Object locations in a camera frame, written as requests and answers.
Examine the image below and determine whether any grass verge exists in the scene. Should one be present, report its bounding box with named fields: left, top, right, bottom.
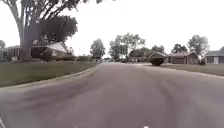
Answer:
left=159, top=63, right=224, bottom=77

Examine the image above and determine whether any low brown house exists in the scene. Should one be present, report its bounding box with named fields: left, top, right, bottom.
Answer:
left=147, top=50, right=200, bottom=65

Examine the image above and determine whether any large tree with thick trunk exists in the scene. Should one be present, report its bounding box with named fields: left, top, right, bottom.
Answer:
left=0, top=0, right=116, bottom=62

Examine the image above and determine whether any dark round bush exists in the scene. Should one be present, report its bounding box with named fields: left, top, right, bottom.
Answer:
left=149, top=57, right=165, bottom=67

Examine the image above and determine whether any cluster of trees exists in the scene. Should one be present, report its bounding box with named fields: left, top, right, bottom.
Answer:
left=108, top=32, right=147, bottom=62

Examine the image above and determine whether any grey house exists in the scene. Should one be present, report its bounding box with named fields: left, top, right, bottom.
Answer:
left=205, top=49, right=224, bottom=65

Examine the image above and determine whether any concrete kerb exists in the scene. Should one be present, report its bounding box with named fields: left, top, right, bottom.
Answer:
left=0, top=62, right=102, bottom=92

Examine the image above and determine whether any small round tree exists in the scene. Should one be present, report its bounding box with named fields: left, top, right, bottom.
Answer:
left=89, top=38, right=106, bottom=60

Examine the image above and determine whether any grey asphalt road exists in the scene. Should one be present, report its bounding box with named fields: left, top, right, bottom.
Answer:
left=0, top=62, right=224, bottom=128

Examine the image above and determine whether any grass lawn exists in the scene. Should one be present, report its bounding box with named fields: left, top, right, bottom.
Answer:
left=0, top=60, right=100, bottom=89

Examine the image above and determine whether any house with pale gable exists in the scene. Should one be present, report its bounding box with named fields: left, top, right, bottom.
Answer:
left=2, top=41, right=75, bottom=62

